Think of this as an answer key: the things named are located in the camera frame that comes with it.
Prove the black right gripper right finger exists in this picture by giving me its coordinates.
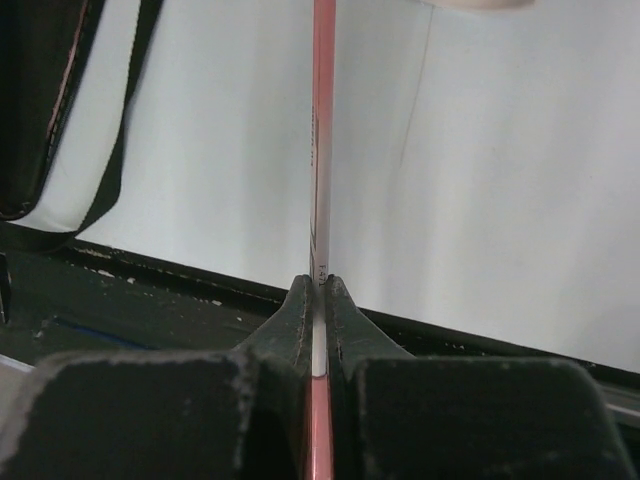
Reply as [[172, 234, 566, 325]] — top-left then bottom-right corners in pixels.
[[325, 276, 630, 479]]

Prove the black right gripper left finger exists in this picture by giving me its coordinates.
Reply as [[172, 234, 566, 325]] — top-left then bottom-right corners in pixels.
[[1, 275, 312, 479]]

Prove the pink badminton racket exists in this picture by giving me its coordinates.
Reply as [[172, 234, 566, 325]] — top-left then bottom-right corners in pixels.
[[306, 0, 336, 479]]

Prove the pink racket cover bag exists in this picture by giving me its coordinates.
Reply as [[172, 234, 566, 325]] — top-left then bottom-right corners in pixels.
[[1, 1, 162, 252]]

